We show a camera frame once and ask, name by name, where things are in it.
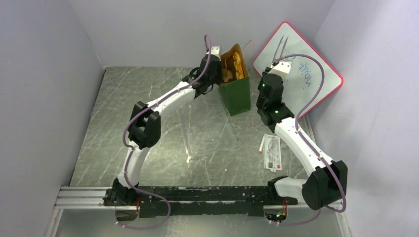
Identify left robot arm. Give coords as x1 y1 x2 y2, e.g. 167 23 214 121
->
112 52 222 205

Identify green paper bag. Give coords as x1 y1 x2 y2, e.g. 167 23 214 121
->
219 43 251 116

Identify braided fake bread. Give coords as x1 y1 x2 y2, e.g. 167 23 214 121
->
222 52 245 83

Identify red framed whiteboard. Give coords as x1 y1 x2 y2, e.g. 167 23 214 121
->
253 21 344 116

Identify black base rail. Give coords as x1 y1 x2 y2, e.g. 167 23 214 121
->
103 186 298 218

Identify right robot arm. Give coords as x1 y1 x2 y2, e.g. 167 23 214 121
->
256 68 348 213

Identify white marker pen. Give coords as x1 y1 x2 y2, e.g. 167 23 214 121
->
258 135 265 154

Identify purple cable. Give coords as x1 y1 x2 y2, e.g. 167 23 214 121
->
114 34 213 230
269 54 348 227

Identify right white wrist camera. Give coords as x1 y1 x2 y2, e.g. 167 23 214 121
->
268 61 292 81

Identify long metal tweezers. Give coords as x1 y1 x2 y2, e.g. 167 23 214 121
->
272 35 289 64

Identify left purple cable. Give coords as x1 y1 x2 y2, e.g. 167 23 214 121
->
114 34 213 230

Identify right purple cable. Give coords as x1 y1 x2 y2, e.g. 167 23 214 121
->
269 54 348 227

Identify aluminium frame rail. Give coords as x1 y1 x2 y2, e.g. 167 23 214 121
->
45 187 351 237

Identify white printed card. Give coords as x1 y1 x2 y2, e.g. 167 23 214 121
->
262 134 282 172

